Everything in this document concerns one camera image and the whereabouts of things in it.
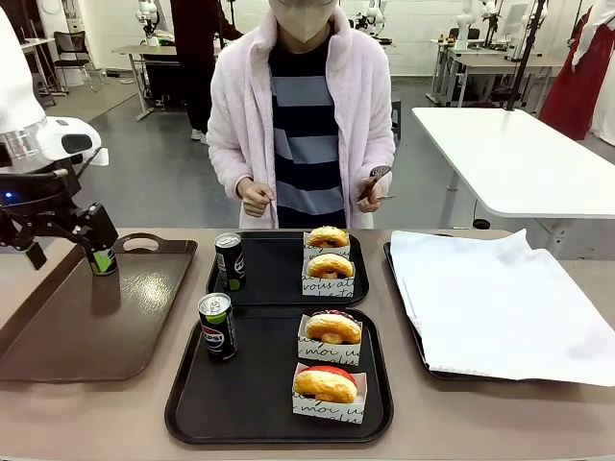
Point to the black tray under paper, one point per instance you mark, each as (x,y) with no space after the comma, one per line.
(442,375)

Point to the black office chair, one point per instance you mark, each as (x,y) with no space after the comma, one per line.
(74,53)

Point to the small black plastic tray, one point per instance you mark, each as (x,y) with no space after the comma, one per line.
(274,269)

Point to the person's right hand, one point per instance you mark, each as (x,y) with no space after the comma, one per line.
(254,199)

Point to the black green Pepsi can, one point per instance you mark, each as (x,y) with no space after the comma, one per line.
(115,265)
(230,261)
(218,331)

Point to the beige face mask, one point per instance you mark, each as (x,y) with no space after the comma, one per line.
(302,21)

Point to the person in pink fleece jacket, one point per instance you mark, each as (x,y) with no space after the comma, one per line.
(360,105)

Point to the dark metal tongs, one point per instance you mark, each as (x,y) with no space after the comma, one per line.
(369,189)

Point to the plain glazed donut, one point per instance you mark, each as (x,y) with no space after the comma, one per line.
(319,263)

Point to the person's left hand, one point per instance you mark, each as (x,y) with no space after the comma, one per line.
(375,201)

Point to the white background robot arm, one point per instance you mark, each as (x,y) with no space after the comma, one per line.
(463,24)
(372,14)

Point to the person's left forearm pink sleeve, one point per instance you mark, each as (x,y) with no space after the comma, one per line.
(379,153)

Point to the grey background work table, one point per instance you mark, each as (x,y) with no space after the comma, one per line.
(139,50)

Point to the large black plastic tray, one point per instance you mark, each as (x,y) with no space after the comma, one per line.
(259,384)

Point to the black tray with white paper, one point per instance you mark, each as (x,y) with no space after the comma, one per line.
(504,312)

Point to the black tripod pole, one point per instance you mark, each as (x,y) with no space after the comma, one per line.
(526,53)

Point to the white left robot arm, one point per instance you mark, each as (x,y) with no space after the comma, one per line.
(19,86)

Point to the white folding table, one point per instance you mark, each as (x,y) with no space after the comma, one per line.
(523,158)

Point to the glazed donut in paper box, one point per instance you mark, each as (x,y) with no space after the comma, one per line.
(327,287)

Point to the black round floor object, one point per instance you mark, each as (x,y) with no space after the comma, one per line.
(481,224)

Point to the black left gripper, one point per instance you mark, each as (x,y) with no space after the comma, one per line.
(38,192)

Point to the background person in dark clothes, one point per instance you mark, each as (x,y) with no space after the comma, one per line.
(199,57)

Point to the background table with equipment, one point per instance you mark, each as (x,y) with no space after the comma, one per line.
(490,65)

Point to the person's right forearm pink sleeve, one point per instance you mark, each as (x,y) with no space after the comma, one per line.
(226,163)

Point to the red dress on mannequin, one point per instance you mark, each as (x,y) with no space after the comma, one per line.
(574,81)

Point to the yellow frosted donut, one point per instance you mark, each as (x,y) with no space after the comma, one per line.
(314,252)

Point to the white desk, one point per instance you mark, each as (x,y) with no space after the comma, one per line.
(36,45)

